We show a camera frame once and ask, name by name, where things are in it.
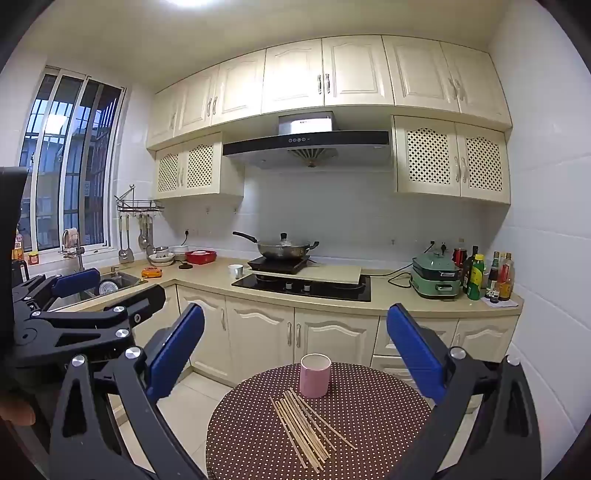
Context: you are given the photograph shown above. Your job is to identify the cream upper wall cabinets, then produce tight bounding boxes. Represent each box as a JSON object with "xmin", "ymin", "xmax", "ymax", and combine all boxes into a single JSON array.
[{"xmin": 147, "ymin": 34, "xmax": 513, "ymax": 151}]

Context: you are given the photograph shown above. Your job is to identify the dark glass bottle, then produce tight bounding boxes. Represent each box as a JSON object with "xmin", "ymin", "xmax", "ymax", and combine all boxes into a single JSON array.
[{"xmin": 463, "ymin": 246, "xmax": 479, "ymax": 294}]

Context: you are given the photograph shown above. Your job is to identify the bundle of wooden chopsticks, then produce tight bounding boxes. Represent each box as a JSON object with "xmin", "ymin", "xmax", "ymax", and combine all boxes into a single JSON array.
[{"xmin": 270, "ymin": 390, "xmax": 357, "ymax": 472}]

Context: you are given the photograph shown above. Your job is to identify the black range hood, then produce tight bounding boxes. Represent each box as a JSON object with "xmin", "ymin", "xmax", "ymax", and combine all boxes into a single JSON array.
[{"xmin": 222, "ymin": 111, "xmax": 392, "ymax": 169}]

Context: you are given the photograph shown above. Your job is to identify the black wire hanging rack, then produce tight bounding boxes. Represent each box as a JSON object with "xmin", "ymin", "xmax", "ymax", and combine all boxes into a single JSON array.
[{"xmin": 115, "ymin": 184, "xmax": 165, "ymax": 214}]

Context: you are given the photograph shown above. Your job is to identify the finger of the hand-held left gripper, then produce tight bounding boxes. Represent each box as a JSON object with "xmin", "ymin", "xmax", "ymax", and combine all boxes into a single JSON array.
[
  {"xmin": 15, "ymin": 285, "xmax": 167, "ymax": 352},
  {"xmin": 11, "ymin": 268, "xmax": 101, "ymax": 320}
]

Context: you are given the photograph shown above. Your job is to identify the black induction cooker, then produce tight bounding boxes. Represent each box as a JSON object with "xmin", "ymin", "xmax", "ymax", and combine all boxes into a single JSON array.
[{"xmin": 247, "ymin": 256, "xmax": 318, "ymax": 274}]

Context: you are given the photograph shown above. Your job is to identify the cream lattice-door cabinet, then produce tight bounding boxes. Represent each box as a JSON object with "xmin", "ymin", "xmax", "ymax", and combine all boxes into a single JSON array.
[
  {"xmin": 154, "ymin": 131, "xmax": 245, "ymax": 200},
  {"xmin": 392, "ymin": 115, "xmax": 512, "ymax": 205}
]

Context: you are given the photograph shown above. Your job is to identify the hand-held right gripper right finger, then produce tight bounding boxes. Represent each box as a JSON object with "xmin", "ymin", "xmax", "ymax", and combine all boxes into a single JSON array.
[{"xmin": 387, "ymin": 303, "xmax": 542, "ymax": 480}]

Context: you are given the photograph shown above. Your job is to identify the black power cable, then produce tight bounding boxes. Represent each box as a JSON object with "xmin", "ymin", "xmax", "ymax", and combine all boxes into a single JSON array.
[{"xmin": 369, "ymin": 263, "xmax": 414, "ymax": 289}]

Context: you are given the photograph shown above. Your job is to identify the steel spatula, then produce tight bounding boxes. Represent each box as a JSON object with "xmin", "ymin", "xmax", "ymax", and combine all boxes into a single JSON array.
[{"xmin": 119, "ymin": 215, "xmax": 134, "ymax": 264}]

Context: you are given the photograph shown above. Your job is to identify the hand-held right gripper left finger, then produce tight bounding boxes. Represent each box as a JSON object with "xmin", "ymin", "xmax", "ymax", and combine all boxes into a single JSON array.
[{"xmin": 48, "ymin": 303, "xmax": 208, "ymax": 480}]

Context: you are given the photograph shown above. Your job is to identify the glass wok lid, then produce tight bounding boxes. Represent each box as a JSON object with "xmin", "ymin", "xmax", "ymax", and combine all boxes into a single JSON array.
[{"xmin": 259, "ymin": 233, "xmax": 311, "ymax": 252}]

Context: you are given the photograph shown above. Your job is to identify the soy sauce bottle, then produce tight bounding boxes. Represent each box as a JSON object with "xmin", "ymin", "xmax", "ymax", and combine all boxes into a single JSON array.
[{"xmin": 486, "ymin": 251, "xmax": 501, "ymax": 291}]

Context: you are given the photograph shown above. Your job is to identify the wide cream cabinet drawer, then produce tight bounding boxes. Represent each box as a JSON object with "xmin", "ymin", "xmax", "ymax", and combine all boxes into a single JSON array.
[{"xmin": 374, "ymin": 316, "xmax": 458, "ymax": 356}]

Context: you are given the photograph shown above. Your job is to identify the cream base cabinets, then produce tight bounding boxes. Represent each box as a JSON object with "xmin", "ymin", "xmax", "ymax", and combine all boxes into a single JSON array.
[{"xmin": 108, "ymin": 282, "xmax": 522, "ymax": 421}]

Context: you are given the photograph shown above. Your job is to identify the pink cup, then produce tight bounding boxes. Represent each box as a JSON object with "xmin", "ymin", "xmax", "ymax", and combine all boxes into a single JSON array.
[{"xmin": 299, "ymin": 353, "xmax": 332, "ymax": 398}]

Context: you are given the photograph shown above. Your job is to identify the stainless steel sink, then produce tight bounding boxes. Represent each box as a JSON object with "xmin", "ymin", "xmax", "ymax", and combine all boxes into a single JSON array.
[{"xmin": 46, "ymin": 271, "xmax": 147, "ymax": 311}]

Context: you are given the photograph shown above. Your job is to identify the person's left hand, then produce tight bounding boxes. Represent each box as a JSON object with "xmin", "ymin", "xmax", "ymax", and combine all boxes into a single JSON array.
[{"xmin": 0, "ymin": 396, "xmax": 37, "ymax": 426}]

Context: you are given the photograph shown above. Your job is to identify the narrow cream cabinet drawer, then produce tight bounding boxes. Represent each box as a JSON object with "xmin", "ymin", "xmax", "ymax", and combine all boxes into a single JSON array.
[{"xmin": 372, "ymin": 355, "xmax": 416, "ymax": 384}]

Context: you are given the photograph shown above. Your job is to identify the steel wok black handle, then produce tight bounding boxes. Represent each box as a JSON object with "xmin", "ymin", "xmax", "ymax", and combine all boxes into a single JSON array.
[{"xmin": 232, "ymin": 231, "xmax": 320, "ymax": 260}]

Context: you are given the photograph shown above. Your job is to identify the steel sink faucet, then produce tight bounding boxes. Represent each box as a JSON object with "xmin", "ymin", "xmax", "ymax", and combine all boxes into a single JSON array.
[{"xmin": 59, "ymin": 229, "xmax": 86, "ymax": 273}]

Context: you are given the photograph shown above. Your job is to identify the barred sliding window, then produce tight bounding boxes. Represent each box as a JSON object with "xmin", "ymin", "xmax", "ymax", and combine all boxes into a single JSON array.
[{"xmin": 18, "ymin": 67, "xmax": 127, "ymax": 252}]

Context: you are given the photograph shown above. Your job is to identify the green electric cooker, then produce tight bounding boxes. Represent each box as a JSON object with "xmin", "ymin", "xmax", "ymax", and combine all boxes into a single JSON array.
[{"xmin": 410, "ymin": 252, "xmax": 462, "ymax": 299}]

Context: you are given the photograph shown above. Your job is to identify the wooden cutting board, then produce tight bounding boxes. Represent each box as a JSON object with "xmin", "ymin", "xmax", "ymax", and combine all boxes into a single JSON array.
[{"xmin": 240, "ymin": 264, "xmax": 362, "ymax": 285}]

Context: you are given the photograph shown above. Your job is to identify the orange sauce bottle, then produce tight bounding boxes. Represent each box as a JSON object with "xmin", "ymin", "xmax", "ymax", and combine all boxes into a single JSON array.
[{"xmin": 499, "ymin": 252, "xmax": 515, "ymax": 301}]

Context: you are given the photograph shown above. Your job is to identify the black glass gas hob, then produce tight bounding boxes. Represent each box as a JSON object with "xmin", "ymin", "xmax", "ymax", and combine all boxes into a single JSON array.
[{"xmin": 232, "ymin": 273, "xmax": 372, "ymax": 303}]

